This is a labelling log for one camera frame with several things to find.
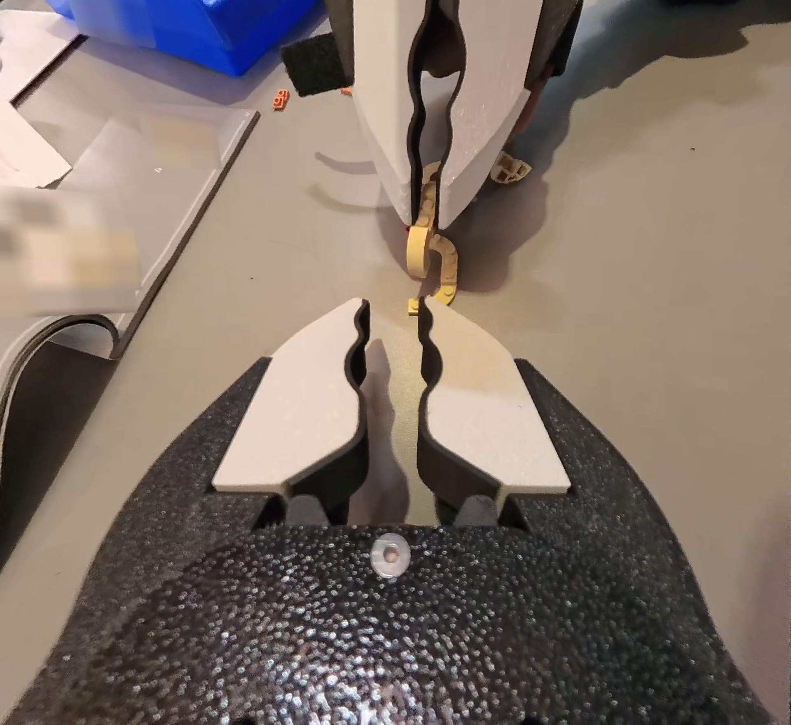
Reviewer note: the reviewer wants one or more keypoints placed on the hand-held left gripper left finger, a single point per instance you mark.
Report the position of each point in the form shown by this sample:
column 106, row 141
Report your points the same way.
column 291, row 422

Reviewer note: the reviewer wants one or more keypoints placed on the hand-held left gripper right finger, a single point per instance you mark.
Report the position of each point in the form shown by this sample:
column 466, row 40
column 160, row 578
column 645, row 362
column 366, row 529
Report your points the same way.
column 494, row 422

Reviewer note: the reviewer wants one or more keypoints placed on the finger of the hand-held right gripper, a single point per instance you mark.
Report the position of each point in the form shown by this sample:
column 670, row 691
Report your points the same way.
column 383, row 45
column 507, row 33

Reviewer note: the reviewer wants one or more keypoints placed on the grey instruction booklet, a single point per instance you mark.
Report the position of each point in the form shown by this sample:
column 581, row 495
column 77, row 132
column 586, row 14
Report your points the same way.
column 136, row 206

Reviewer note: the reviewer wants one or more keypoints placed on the tiny reddish-brown brick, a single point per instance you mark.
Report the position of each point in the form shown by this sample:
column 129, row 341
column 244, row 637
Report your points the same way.
column 284, row 99

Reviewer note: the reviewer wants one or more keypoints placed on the blue plastic bin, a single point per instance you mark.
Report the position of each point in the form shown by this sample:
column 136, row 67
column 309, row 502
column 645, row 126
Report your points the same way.
column 124, row 2

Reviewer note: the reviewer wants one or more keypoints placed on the yellow plate brick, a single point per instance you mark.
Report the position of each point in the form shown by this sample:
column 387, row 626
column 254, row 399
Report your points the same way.
column 415, row 303

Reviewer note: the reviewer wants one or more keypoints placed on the tan quarter-round brick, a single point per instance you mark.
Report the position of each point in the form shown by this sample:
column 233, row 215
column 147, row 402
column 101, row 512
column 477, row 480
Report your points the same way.
column 509, row 169

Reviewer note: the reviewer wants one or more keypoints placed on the large tan arch brick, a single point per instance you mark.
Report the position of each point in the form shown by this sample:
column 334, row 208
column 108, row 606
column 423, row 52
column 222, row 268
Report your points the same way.
column 420, row 255

